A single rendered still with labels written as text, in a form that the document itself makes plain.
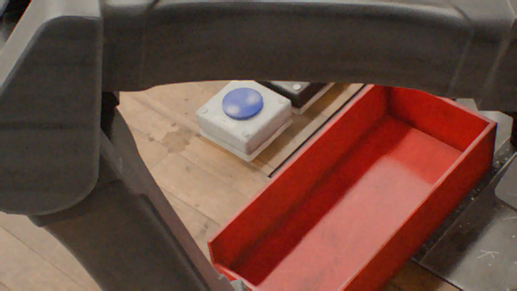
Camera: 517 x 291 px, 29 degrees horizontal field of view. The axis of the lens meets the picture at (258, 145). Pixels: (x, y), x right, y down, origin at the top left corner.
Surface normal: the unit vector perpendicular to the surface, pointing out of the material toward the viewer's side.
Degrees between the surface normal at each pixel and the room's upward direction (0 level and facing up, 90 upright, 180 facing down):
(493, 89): 90
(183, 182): 0
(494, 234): 0
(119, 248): 92
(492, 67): 93
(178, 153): 0
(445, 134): 90
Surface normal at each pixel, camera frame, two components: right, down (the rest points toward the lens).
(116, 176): 0.11, 0.73
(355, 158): -0.10, -0.68
